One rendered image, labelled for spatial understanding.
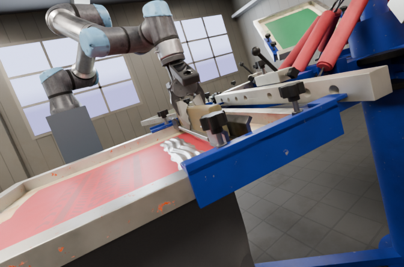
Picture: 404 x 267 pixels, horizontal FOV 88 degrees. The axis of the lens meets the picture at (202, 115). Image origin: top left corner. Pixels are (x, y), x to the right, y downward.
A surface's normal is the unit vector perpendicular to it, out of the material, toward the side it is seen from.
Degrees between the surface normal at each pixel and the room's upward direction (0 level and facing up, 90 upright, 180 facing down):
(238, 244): 103
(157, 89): 90
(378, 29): 90
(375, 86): 90
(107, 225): 90
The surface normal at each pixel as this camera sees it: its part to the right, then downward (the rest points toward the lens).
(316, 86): -0.89, 0.34
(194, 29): 0.47, -0.03
